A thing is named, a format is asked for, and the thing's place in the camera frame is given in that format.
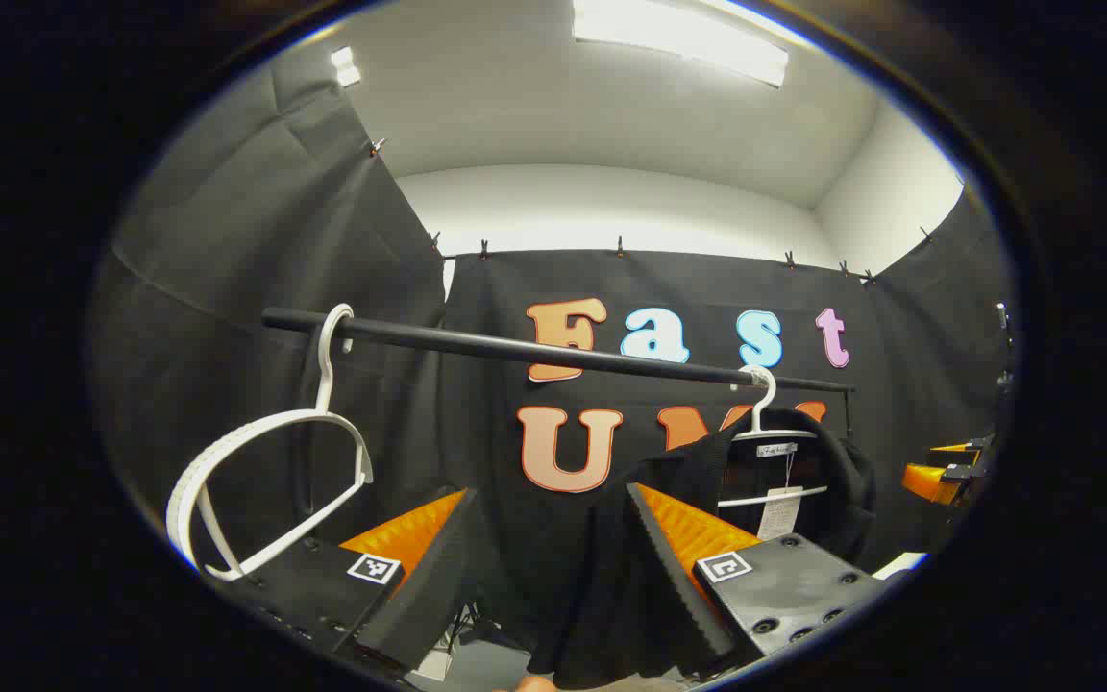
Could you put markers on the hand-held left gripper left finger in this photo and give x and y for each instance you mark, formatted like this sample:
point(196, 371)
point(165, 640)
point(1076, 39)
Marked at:
point(429, 605)

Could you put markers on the black backdrop cloth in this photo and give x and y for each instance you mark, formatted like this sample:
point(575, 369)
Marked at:
point(256, 288)

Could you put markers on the black knit sweater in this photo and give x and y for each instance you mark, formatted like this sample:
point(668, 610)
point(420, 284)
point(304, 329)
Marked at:
point(602, 596)

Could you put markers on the black clothes rack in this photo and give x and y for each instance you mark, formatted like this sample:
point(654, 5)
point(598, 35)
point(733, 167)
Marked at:
point(515, 349)

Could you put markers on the small ceiling light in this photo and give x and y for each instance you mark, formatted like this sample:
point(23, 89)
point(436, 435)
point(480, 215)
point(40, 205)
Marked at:
point(346, 67)

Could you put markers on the white clothes hanger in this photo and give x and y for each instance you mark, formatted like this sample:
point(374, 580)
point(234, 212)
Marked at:
point(326, 375)
point(758, 418)

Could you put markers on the white paper garment tag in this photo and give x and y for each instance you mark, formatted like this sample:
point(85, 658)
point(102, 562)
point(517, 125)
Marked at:
point(780, 514)

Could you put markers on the large ceiling light panel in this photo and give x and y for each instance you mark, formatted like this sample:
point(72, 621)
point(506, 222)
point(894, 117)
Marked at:
point(678, 34)

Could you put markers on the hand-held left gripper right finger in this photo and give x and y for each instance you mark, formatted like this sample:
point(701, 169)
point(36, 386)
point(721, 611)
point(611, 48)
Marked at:
point(678, 596)

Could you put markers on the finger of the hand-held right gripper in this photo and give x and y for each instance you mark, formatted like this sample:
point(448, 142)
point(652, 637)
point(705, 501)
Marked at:
point(957, 447)
point(928, 483)

